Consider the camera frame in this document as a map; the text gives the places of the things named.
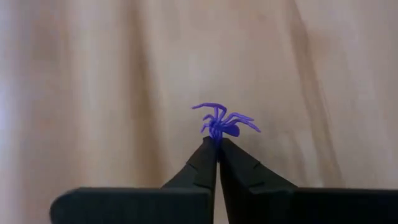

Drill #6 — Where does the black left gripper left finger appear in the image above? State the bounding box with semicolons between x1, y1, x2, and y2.
49;136;218;224

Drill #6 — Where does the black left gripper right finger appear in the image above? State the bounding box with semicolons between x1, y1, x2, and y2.
218;138;398;224

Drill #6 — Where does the purple plastic spider ring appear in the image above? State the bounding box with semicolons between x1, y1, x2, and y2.
191;102;262;144

